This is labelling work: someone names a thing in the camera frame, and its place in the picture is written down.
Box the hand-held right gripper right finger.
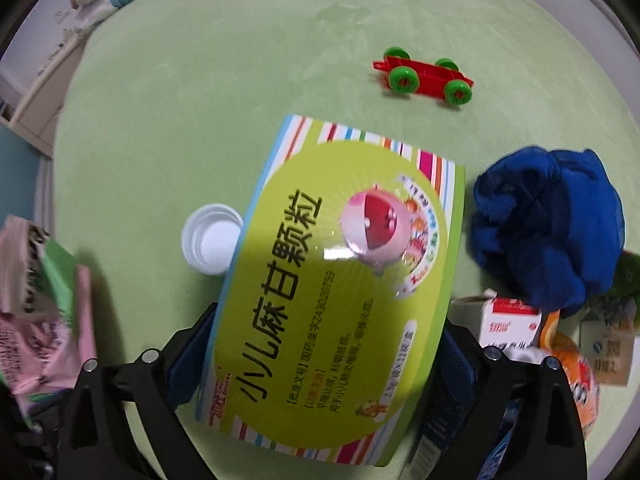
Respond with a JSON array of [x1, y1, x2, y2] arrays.
[[415, 317, 588, 480]]

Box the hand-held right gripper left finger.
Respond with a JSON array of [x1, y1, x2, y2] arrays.
[[57, 302, 221, 480]]

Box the small white red box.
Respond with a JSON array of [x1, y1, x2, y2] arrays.
[[450, 290, 543, 351]]

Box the blue white printed box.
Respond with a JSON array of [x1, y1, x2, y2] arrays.
[[410, 395, 521, 480]]

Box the white bottle cap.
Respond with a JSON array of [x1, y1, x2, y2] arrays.
[[181, 203, 246, 276]]

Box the green striped medicine box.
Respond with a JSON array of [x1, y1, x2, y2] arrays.
[[175, 114, 467, 468]]

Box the red toy car green wheels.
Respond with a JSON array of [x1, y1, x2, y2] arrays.
[[372, 46, 475, 107]]

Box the orange snack packet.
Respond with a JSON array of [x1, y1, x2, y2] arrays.
[[537, 310, 601, 433]]

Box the beige cardboard box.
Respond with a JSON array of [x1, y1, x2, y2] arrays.
[[580, 305, 640, 387]]

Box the pink and green packet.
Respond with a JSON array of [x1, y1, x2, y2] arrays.
[[0, 215, 96, 411]]

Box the dark green wrapper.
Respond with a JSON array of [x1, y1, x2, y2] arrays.
[[607, 250, 640, 321]]

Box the light green blanket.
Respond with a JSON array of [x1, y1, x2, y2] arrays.
[[50, 0, 640, 480]]

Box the white bed frame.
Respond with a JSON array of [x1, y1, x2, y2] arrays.
[[0, 0, 86, 156]]

